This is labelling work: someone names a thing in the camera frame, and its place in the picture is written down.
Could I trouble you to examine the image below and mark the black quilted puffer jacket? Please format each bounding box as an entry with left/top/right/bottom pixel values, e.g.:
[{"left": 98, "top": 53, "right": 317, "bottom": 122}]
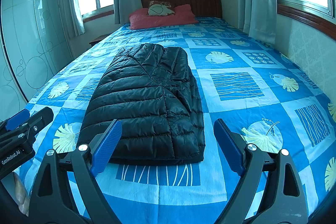
[{"left": 77, "top": 43, "right": 206, "bottom": 166}]

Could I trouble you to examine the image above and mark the person's left hand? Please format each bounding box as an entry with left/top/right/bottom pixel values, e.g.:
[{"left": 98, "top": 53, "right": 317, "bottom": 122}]
[{"left": 13, "top": 172, "right": 30, "bottom": 217}]

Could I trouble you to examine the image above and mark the white glass wardrobe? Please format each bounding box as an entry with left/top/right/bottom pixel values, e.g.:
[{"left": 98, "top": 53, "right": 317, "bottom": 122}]
[{"left": 1, "top": 0, "right": 73, "bottom": 121}]

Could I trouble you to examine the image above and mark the wooden nightstand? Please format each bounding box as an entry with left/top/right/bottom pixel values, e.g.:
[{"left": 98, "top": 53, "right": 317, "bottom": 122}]
[{"left": 89, "top": 34, "right": 110, "bottom": 47}]

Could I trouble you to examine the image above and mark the blue patterned bed sheet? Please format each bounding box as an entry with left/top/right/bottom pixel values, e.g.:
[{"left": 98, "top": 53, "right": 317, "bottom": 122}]
[{"left": 17, "top": 18, "right": 335, "bottom": 223}]

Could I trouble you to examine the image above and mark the red pillow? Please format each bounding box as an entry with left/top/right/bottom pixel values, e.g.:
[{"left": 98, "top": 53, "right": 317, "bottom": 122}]
[{"left": 129, "top": 4, "right": 199, "bottom": 30}]

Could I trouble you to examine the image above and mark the small cream printed cushion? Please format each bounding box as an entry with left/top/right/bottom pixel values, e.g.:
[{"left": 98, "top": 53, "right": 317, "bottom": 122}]
[{"left": 148, "top": 1, "right": 175, "bottom": 16}]

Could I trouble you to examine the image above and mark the dark wooden headboard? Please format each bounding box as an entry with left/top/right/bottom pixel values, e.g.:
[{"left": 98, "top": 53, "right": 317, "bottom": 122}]
[{"left": 141, "top": 0, "right": 223, "bottom": 19}]

